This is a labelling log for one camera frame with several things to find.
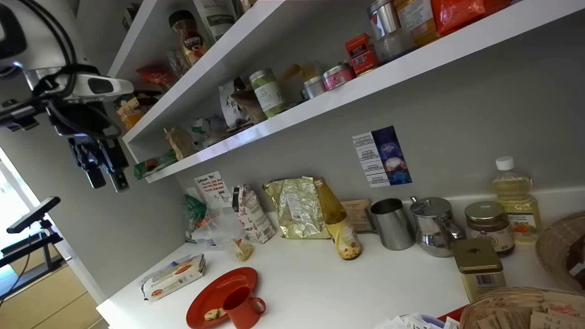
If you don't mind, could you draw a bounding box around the orange red bag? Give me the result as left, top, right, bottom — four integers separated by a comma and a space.
431, 0, 511, 36

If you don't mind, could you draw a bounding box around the red box on shelf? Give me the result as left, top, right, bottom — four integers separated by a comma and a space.
345, 32, 378, 74

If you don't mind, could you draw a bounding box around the cooking oil bottle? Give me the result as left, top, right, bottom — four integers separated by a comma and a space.
491, 155, 542, 243

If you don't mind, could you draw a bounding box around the white wall shelf unit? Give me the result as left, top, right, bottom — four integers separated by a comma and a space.
105, 0, 585, 186

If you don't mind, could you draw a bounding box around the steel cup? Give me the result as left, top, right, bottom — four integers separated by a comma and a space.
369, 199, 414, 250

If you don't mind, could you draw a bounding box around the wicker basket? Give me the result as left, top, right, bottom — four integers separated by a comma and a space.
535, 212, 585, 292
460, 286, 585, 329

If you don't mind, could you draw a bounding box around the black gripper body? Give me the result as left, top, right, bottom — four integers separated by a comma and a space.
67, 133, 126, 179

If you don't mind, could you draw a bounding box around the gold foil bag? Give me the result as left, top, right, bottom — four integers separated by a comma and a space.
263, 175, 328, 239

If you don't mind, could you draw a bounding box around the glass jar gold lid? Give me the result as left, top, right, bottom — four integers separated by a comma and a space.
464, 201, 515, 255

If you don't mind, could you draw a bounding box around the wicker basket front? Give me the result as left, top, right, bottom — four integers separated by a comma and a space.
460, 286, 585, 329

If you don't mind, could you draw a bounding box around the wooden cabinet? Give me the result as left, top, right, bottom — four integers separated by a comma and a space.
0, 266, 105, 329

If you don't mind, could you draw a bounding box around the gold tin box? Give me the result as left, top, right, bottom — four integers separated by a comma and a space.
451, 237, 506, 301

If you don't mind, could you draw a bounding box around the dark jar upper shelf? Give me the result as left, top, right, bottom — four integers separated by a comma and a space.
168, 9, 206, 65

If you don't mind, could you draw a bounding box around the red plate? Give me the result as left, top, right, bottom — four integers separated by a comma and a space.
184, 266, 259, 329

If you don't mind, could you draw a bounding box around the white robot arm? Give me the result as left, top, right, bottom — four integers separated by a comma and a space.
0, 0, 133, 191

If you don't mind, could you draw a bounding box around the black camera stand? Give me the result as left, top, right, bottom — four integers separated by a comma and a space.
0, 195, 63, 299

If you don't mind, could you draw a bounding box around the white red wall note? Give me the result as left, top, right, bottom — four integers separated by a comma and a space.
193, 171, 230, 208

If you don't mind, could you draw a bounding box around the small food piece on plate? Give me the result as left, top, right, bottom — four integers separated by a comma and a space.
204, 308, 221, 321

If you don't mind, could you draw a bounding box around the red pink tin can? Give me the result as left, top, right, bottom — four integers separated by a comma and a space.
321, 63, 352, 89

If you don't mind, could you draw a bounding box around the blue white wall leaflet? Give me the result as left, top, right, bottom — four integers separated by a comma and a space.
352, 126, 411, 188

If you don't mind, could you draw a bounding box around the silver can upper shelf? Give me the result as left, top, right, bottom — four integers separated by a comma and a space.
367, 0, 409, 62

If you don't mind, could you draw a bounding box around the red mug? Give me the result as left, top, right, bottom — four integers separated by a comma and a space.
222, 286, 266, 329

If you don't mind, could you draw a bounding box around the brown small box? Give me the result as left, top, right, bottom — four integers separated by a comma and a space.
341, 199, 372, 233

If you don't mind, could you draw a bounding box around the small white tin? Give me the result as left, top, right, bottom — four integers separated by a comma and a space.
303, 76, 325, 98

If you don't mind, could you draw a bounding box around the steel lidded pot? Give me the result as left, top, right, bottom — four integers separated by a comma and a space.
409, 195, 466, 257

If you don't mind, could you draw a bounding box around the wicker basket right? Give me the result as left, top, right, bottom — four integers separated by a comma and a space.
535, 212, 585, 292

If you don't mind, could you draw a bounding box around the yellow snack bag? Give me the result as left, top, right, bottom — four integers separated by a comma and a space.
314, 179, 361, 261

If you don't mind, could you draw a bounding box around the white flat carton box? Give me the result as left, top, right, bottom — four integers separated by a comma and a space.
138, 254, 206, 301

